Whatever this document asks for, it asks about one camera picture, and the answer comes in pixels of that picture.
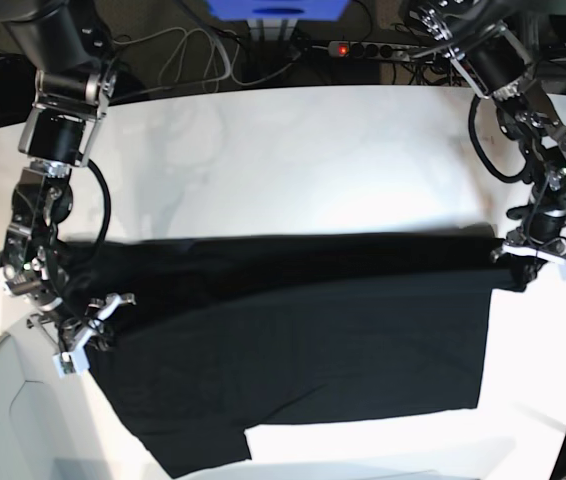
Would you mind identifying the blue box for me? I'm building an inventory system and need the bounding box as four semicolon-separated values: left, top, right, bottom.
207;0;349;21

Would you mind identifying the grey looped cable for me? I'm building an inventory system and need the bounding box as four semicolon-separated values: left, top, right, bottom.
112;24;304;92

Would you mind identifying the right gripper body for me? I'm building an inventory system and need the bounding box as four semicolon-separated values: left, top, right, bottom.
26;293;136;354

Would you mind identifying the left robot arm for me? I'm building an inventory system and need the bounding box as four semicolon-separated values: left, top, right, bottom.
405;1;566;268

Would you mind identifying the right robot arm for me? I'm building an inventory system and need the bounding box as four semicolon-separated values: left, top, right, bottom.
0;1;118;354

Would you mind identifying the grey power strip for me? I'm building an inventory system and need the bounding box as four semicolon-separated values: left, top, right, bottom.
327;40;423;63

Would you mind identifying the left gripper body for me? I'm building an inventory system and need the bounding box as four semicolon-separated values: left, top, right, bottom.
490;212;566;265

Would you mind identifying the black T-shirt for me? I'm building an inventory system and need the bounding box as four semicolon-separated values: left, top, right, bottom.
65;234;526;478

